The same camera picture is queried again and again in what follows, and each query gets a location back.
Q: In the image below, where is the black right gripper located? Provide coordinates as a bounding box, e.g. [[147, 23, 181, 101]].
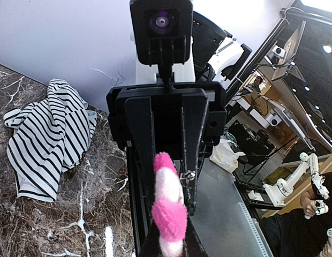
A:
[[106, 82, 226, 216]]

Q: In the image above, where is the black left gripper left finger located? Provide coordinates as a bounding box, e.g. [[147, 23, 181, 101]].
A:
[[138, 222, 163, 257]]

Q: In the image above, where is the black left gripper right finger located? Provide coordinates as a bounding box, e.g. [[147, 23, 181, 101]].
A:
[[183, 217, 209, 257]]

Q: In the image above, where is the pink flower brooch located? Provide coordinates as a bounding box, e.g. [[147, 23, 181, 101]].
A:
[[152, 152, 187, 256]]

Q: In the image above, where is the black white striped garment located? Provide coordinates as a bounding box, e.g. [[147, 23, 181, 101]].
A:
[[3, 78, 97, 202]]

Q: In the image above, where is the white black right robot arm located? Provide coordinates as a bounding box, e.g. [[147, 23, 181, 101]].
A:
[[107, 9, 230, 218]]

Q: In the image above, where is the white slotted cable duct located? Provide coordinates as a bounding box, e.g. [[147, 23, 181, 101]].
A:
[[238, 202, 274, 257]]

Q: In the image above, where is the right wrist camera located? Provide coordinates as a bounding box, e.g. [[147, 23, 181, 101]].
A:
[[130, 0, 193, 86]]

